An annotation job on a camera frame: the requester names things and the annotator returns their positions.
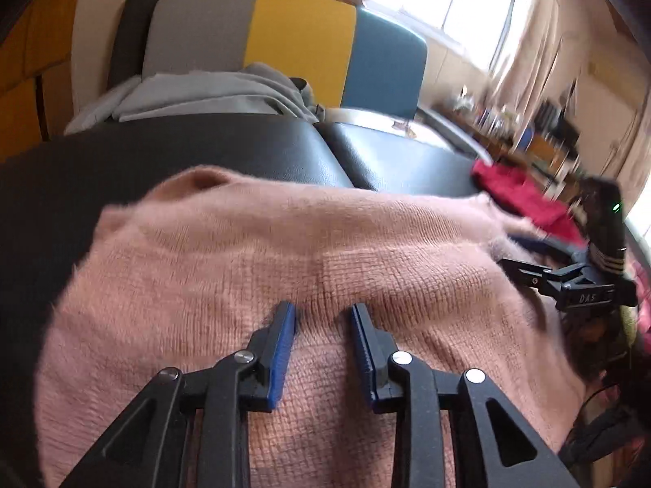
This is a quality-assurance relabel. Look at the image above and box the grey yellow blue sofa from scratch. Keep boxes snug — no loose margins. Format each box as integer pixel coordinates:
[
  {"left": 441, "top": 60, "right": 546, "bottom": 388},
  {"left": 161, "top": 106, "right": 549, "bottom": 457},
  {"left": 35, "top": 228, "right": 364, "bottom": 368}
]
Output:
[{"left": 141, "top": 0, "right": 492, "bottom": 158}]

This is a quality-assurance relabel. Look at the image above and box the wooden desk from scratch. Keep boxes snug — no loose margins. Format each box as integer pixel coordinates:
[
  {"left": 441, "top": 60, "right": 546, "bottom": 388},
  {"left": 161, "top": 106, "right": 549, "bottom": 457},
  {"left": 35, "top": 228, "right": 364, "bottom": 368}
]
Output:
[{"left": 432, "top": 102, "right": 514, "bottom": 158}]

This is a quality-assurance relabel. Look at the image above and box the grey garment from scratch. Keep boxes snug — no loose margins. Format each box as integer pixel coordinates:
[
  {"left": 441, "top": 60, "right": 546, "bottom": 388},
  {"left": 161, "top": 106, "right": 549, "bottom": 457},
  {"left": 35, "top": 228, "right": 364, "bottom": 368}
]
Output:
[{"left": 63, "top": 62, "right": 326, "bottom": 135}]

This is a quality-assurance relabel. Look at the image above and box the person's right forearm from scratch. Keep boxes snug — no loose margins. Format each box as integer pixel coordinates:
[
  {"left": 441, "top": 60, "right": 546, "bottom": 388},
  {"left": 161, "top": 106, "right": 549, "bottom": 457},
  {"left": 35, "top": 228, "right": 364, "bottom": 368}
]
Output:
[{"left": 557, "top": 310, "right": 651, "bottom": 468}]

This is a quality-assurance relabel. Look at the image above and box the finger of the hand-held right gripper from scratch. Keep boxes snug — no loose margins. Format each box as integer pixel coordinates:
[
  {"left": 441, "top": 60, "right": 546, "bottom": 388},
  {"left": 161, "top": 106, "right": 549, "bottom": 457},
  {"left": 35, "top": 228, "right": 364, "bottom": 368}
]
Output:
[
  {"left": 497, "top": 258, "right": 565, "bottom": 296},
  {"left": 509, "top": 234, "right": 593, "bottom": 268}
]

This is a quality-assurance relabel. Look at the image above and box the group of desk jars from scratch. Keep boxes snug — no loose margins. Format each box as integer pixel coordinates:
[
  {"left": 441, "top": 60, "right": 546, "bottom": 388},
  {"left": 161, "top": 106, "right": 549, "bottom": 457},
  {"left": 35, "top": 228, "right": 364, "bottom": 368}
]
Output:
[{"left": 448, "top": 94, "right": 520, "bottom": 130}]

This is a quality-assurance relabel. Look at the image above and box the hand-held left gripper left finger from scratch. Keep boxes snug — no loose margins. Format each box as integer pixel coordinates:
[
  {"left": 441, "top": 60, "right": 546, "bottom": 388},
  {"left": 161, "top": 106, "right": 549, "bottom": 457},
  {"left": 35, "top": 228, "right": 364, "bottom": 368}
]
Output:
[{"left": 58, "top": 301, "right": 297, "bottom": 488}]

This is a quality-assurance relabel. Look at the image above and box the white printed pillow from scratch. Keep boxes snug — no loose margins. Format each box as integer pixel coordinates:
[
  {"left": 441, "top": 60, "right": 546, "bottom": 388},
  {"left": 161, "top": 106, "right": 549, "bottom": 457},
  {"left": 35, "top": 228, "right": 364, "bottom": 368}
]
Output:
[{"left": 325, "top": 108, "right": 459, "bottom": 153}]

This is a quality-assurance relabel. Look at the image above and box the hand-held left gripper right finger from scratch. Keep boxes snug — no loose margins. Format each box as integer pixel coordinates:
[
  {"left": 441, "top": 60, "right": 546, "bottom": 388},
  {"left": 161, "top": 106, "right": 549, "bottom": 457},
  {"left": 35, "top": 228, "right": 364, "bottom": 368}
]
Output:
[{"left": 348, "top": 303, "right": 578, "bottom": 488}]

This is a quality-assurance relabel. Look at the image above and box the red garment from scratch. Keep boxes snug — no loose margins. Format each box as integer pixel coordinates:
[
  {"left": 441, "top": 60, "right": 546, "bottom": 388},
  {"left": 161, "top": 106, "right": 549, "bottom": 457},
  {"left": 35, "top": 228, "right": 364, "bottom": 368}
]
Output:
[{"left": 470, "top": 159, "right": 585, "bottom": 245}]

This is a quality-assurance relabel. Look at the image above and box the pink knit sweater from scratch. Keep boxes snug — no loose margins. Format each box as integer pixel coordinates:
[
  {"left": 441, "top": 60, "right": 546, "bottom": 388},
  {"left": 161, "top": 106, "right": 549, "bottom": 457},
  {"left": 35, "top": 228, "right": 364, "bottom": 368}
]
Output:
[{"left": 35, "top": 168, "right": 585, "bottom": 488}]

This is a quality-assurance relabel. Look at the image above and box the black monitor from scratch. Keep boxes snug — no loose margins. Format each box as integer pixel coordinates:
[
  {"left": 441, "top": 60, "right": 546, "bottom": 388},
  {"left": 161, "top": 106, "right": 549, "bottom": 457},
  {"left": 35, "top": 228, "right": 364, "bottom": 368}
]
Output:
[{"left": 534, "top": 99, "right": 581, "bottom": 148}]

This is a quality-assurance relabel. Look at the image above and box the black upright panel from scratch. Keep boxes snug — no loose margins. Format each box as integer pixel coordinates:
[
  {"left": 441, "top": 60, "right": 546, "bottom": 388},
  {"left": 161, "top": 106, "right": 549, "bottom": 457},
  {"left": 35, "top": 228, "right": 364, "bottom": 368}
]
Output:
[{"left": 107, "top": 0, "right": 168, "bottom": 92}]

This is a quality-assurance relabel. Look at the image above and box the orange wooden cabinet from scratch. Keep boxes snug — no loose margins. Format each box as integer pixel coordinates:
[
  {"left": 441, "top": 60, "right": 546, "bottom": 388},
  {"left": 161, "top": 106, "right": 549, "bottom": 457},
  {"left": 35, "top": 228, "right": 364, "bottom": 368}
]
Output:
[{"left": 0, "top": 0, "right": 90, "bottom": 161}]

